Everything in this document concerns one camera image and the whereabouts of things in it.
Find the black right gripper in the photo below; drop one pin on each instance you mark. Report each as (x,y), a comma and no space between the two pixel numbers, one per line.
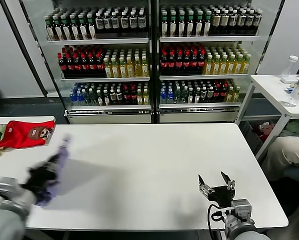
(222,196)

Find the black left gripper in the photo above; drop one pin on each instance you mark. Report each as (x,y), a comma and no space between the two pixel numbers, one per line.
(40,178)

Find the purple T-shirt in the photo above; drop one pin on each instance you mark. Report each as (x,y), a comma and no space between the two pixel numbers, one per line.
(63,152)

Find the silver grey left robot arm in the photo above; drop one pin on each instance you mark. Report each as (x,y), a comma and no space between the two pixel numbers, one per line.
(7,215)

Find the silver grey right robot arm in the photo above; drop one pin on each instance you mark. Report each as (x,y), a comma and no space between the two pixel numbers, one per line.
(249,232)

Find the red clothes pile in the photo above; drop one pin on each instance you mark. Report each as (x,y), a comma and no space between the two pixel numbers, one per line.
(264,130)

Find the red T-shirt bear print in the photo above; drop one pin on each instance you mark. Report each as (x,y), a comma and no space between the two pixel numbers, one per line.
(19,136)

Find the dark plastic crate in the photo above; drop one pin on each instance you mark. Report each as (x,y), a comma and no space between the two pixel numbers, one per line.
(250,137)

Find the small white table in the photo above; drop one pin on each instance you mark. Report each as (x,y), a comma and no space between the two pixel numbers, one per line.
(27,119)

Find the glass beverage cooler cabinet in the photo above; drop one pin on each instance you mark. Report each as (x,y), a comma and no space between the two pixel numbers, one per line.
(109,117)
(199,117)

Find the dark blue seat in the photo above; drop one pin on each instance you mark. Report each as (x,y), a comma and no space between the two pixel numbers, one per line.
(292,175)

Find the white cooler shelf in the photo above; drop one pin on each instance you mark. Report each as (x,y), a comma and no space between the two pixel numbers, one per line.
(109,107)
(104,79)
(97,41)
(199,105)
(204,77)
(209,38)

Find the blue water bottle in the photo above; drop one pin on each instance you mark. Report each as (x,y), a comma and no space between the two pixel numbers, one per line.
(73,97)
(170,96)
(163,96)
(80,97)

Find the small dark drink bottle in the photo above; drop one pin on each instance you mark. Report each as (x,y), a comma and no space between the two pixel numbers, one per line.
(210,93)
(106,97)
(190,96)
(99,97)
(119,96)
(197,96)
(203,94)
(112,96)

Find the small red-label cola bottle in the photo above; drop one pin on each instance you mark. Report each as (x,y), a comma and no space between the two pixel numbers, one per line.
(224,93)
(126,96)
(216,93)
(133,96)

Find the small yellow juice bottle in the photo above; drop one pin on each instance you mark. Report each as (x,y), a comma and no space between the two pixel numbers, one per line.
(230,94)
(139,97)
(237,93)
(146,96)

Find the clear green water bottle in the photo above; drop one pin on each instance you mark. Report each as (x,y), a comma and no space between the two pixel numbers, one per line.
(86,97)
(177,96)
(91,97)
(184,96)

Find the green cloth pile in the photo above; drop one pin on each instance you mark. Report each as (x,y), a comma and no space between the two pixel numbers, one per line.
(297,128)

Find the white side table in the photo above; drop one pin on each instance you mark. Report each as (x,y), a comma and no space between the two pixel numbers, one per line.
(269,85)

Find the red-cap cola bottle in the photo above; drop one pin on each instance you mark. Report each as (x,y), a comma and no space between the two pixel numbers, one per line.
(62,63)
(179,62)
(164,62)
(84,63)
(69,63)
(99,63)
(194,62)
(76,63)
(91,63)
(186,62)
(171,62)
(201,62)

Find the clear plastic water bottle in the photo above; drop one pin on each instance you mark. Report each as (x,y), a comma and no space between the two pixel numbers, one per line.
(295,96)

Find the small blue item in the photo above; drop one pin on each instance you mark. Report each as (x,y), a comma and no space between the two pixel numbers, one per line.
(290,88)

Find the white flat box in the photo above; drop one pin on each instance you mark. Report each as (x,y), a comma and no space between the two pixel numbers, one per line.
(288,80)

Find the tall clear bottle white cap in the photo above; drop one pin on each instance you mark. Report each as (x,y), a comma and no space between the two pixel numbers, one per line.
(290,68)

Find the green-cap bottle white label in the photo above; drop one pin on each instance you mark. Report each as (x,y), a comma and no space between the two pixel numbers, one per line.
(207,23)
(56,27)
(48,27)
(90,25)
(81,26)
(165,23)
(181,23)
(190,23)
(64,26)
(199,23)
(73,26)
(173,23)

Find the beige-label dark bottle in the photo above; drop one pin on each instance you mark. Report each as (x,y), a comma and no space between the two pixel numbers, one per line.
(216,21)
(224,21)

